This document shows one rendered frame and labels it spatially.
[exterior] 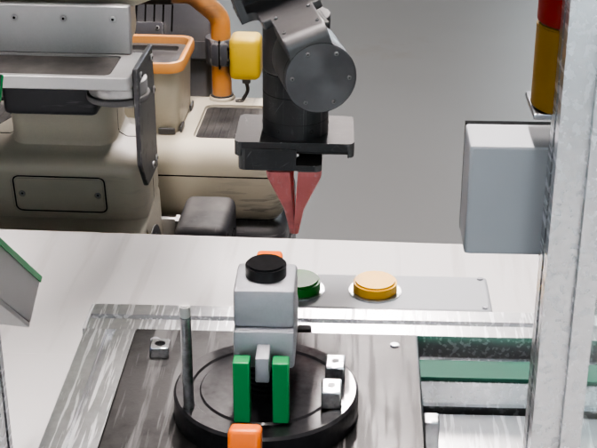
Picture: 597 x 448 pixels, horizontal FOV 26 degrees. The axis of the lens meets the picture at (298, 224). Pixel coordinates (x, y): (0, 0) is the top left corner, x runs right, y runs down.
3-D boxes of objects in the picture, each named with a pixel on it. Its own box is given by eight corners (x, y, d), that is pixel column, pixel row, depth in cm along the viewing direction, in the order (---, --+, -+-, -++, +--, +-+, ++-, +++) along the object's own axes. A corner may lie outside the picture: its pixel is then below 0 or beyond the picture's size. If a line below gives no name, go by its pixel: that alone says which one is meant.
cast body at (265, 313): (241, 324, 99) (239, 242, 97) (298, 325, 99) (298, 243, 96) (231, 382, 92) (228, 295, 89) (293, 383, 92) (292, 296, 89)
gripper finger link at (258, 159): (320, 249, 114) (322, 150, 110) (238, 247, 114) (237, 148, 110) (321, 215, 120) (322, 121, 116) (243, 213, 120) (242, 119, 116)
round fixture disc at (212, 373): (186, 359, 105) (185, 338, 105) (358, 363, 105) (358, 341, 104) (162, 460, 93) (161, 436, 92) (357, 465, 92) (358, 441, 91)
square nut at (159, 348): (152, 348, 107) (151, 338, 107) (171, 348, 107) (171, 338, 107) (149, 358, 106) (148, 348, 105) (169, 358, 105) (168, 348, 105)
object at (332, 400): (322, 395, 97) (322, 377, 96) (341, 395, 97) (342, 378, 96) (321, 409, 95) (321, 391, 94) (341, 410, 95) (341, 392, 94)
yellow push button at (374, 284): (353, 288, 121) (353, 268, 120) (395, 289, 120) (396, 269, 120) (353, 308, 117) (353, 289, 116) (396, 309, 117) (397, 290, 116)
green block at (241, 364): (234, 413, 95) (234, 354, 92) (251, 413, 95) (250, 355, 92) (234, 422, 93) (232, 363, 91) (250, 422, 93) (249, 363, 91)
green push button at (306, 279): (278, 286, 121) (277, 268, 120) (321, 287, 121) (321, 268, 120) (275, 307, 117) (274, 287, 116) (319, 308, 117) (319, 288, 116)
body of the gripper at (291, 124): (354, 164, 110) (356, 82, 107) (234, 161, 110) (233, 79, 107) (353, 135, 116) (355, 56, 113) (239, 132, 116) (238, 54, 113)
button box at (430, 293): (264, 327, 124) (263, 269, 122) (482, 332, 124) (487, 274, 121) (258, 364, 118) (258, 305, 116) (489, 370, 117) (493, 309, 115)
